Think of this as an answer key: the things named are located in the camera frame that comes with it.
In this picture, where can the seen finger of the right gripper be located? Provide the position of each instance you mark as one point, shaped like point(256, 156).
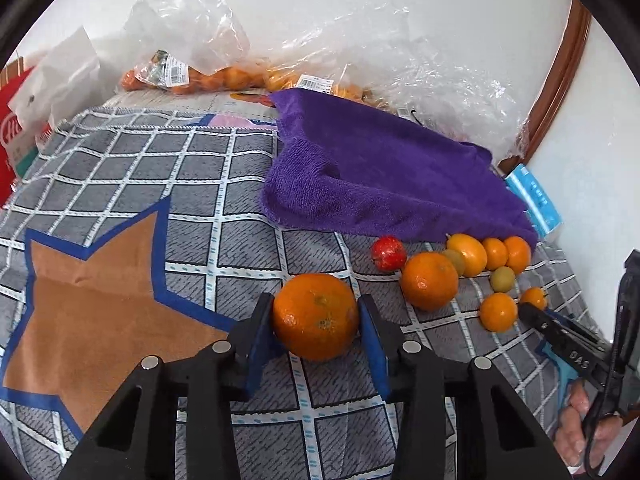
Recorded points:
point(537, 317)

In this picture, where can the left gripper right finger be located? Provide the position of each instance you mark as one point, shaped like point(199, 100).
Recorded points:
point(382, 341)

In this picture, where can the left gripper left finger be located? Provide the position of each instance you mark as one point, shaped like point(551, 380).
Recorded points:
point(252, 343)

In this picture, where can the small orange front mandarin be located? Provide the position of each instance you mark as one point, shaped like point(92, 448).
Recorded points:
point(498, 312)

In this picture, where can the small orange mandarin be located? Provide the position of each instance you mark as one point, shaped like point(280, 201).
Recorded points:
point(519, 254)
point(496, 252)
point(498, 312)

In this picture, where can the large orange with stem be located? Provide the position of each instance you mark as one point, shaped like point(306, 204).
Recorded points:
point(315, 316)

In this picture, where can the small green-yellow fruit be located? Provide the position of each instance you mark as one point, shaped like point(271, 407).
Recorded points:
point(502, 279)

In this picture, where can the large smooth orange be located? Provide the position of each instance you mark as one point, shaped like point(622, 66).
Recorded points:
point(429, 281)

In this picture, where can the oval orange kumquat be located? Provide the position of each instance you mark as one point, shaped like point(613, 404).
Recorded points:
point(473, 252)

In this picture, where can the small green fruit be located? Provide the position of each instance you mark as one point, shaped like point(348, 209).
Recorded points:
point(456, 258)

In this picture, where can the red small fruit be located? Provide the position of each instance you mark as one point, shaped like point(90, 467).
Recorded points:
point(388, 254)

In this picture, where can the blue tissue pack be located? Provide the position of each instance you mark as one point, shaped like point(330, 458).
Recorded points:
point(539, 207)

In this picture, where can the grey checked bed sheet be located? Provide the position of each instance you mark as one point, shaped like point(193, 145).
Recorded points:
point(136, 223)

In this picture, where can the purple towel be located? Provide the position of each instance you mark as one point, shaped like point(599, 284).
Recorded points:
point(349, 168)

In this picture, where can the clear plastic bag right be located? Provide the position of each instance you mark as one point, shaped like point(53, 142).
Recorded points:
point(369, 56)

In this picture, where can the clear bag of mandarins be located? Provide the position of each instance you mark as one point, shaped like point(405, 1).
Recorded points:
point(189, 46)

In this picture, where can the red cardboard box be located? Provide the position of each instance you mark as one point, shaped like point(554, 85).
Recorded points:
point(19, 148)

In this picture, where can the white plastic bag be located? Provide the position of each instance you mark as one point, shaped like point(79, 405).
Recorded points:
point(65, 82)

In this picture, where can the brown wooden door frame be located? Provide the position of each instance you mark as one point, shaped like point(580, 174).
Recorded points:
point(556, 85)

